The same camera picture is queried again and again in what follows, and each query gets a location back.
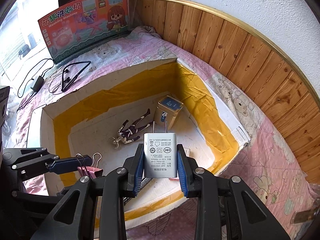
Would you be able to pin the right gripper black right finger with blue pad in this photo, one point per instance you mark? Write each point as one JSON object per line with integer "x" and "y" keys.
{"x": 225, "y": 202}

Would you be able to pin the brown wooden object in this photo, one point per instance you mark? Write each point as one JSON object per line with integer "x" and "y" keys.
{"x": 304, "y": 216}

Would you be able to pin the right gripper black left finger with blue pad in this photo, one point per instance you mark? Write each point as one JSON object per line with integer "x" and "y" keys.
{"x": 74, "y": 215}

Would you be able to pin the black action figure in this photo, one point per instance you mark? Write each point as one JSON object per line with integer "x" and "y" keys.
{"x": 130, "y": 134}

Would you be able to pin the wooden wall panelling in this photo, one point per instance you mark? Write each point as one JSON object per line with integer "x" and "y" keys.
{"x": 252, "y": 62}

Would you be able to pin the pink washing machine toy box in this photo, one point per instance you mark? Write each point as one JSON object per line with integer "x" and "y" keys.
{"x": 82, "y": 23}

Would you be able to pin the pink binder clip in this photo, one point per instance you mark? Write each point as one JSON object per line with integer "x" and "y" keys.
{"x": 92, "y": 171}

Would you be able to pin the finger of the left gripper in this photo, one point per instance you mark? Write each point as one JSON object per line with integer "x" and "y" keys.
{"x": 60, "y": 192}
{"x": 57, "y": 164}

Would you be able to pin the gold tin box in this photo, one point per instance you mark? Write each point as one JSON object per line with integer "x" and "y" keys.
{"x": 167, "y": 111}

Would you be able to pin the white USB wall charger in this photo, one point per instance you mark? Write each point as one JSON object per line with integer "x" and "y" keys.
{"x": 160, "y": 154}

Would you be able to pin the white cardboard box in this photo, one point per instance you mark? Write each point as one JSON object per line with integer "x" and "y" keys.
{"x": 162, "y": 95}

